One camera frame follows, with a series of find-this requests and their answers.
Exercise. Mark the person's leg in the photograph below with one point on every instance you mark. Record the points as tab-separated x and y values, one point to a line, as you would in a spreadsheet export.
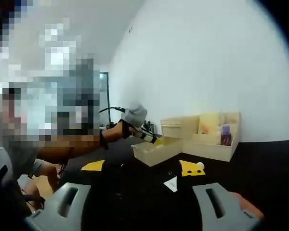
49	173

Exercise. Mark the beige wooden drawer organizer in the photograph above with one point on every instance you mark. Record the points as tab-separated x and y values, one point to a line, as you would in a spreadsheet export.
207	149

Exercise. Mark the glass door dark frame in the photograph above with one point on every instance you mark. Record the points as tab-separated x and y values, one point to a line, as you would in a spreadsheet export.
103	81

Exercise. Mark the person's right hand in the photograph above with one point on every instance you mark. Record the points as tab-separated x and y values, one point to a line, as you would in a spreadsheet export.
249	204

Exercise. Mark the white cosmetic bottle slim cap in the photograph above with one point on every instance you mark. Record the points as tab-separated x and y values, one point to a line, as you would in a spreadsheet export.
171	185

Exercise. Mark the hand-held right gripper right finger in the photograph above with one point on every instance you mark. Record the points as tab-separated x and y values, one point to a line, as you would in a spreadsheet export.
200	204

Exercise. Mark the black table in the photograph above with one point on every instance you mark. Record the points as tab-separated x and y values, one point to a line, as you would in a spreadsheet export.
255	168

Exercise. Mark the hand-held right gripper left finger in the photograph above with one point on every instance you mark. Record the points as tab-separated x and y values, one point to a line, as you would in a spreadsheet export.
50	216

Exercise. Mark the person's left hand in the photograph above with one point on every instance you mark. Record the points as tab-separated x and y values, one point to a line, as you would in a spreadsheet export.
114	133

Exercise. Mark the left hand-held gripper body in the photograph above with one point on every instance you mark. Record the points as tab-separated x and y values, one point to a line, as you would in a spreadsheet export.
136	114

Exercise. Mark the yellow patterned cotton pad packet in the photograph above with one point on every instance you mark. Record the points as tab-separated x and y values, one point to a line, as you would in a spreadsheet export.
208	122

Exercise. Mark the purple clear cosmetic bottle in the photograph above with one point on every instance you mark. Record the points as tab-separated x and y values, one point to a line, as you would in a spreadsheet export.
226	138

